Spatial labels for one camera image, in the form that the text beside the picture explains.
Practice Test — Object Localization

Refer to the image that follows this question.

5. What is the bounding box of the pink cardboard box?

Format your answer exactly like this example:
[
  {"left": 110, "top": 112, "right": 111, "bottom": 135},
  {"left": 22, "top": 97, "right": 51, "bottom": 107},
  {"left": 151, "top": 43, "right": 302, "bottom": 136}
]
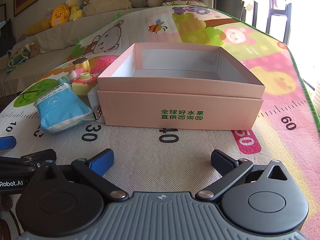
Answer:
[{"left": 97, "top": 42, "right": 266, "bottom": 131}]

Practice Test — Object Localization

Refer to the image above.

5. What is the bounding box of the yellow duck plush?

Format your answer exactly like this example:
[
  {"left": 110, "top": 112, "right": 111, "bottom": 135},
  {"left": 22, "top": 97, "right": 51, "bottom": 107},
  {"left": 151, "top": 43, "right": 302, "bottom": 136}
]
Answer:
[{"left": 50, "top": 5, "right": 71, "bottom": 28}]

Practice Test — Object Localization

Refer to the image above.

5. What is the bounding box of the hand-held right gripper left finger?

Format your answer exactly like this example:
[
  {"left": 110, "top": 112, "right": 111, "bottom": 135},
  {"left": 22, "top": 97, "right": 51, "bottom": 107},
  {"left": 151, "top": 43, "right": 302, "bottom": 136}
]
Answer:
[{"left": 35, "top": 149, "right": 127, "bottom": 202}]

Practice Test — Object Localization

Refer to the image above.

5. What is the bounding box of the yellow dog plush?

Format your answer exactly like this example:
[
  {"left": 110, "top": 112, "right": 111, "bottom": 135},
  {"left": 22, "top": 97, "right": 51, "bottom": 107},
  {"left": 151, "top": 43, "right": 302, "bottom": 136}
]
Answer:
[{"left": 65, "top": 0, "right": 84, "bottom": 22}]

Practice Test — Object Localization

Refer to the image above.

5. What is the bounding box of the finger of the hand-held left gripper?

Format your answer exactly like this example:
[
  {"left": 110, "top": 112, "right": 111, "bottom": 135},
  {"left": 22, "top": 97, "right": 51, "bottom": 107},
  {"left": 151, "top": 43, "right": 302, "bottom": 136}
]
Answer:
[
  {"left": 0, "top": 136, "right": 17, "bottom": 151},
  {"left": 0, "top": 149, "right": 57, "bottom": 173}
]

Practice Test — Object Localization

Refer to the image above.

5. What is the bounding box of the yellow pink toy camera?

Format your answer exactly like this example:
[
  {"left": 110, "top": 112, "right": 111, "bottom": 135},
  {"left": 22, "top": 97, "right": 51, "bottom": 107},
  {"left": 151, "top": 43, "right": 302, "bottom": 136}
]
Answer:
[{"left": 71, "top": 72, "right": 97, "bottom": 96}]

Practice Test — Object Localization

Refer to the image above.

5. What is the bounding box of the green cloth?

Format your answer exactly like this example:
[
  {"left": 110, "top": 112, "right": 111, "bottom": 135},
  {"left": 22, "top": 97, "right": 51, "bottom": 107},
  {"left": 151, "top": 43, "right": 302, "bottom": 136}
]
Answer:
[{"left": 6, "top": 47, "right": 32, "bottom": 75}]

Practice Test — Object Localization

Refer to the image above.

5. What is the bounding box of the dark screen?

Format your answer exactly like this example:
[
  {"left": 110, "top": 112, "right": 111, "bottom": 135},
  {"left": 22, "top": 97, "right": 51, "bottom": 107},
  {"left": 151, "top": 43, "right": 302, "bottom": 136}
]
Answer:
[{"left": 0, "top": 18, "right": 16, "bottom": 41}]

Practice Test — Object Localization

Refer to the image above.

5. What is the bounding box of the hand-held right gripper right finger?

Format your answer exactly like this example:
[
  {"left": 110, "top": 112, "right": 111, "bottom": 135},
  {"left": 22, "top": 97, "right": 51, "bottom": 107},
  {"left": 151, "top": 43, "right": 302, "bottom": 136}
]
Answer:
[{"left": 195, "top": 149, "right": 290, "bottom": 202}]

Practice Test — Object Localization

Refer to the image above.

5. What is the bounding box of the long orange plush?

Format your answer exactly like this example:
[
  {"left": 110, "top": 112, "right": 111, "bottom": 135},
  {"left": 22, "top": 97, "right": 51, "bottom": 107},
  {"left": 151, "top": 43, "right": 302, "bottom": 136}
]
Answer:
[{"left": 23, "top": 18, "right": 53, "bottom": 36}]

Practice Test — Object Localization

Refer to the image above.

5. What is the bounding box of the white charger plug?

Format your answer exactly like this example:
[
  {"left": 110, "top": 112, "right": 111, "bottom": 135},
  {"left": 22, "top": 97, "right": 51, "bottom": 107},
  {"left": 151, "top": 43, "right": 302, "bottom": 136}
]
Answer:
[{"left": 87, "top": 87, "right": 103, "bottom": 123}]

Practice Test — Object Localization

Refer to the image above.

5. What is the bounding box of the blue tissue pack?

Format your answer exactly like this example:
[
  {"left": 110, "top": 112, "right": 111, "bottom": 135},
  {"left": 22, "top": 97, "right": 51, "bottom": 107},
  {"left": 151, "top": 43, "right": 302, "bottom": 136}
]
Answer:
[{"left": 34, "top": 82, "right": 93, "bottom": 134}]

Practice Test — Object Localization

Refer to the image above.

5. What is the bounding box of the brown plush toy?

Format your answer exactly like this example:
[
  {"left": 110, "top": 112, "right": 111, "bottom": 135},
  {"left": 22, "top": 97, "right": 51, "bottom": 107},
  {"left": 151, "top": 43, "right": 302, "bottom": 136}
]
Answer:
[{"left": 26, "top": 41, "right": 41, "bottom": 58}]

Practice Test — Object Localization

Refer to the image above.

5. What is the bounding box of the pink squishy toy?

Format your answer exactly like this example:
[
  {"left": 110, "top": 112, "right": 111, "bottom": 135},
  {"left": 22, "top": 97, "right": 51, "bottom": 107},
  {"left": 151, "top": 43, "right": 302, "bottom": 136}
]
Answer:
[{"left": 92, "top": 56, "right": 117, "bottom": 77}]

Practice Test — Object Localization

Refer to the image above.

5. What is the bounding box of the yellow pudding toy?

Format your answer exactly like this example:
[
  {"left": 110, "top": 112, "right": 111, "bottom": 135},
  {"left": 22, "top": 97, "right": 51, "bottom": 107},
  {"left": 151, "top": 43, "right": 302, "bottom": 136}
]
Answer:
[{"left": 72, "top": 58, "right": 91, "bottom": 77}]

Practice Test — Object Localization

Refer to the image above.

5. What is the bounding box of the grey sofa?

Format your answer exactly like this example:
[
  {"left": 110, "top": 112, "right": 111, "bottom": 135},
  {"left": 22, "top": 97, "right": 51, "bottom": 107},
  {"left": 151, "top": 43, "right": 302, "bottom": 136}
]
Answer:
[{"left": 0, "top": 0, "right": 208, "bottom": 98}]

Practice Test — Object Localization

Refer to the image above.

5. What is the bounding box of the colourful printed play mat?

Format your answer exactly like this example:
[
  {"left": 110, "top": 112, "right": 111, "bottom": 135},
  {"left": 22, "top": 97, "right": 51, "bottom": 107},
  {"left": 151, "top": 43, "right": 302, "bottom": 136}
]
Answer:
[{"left": 0, "top": 5, "right": 320, "bottom": 240}]

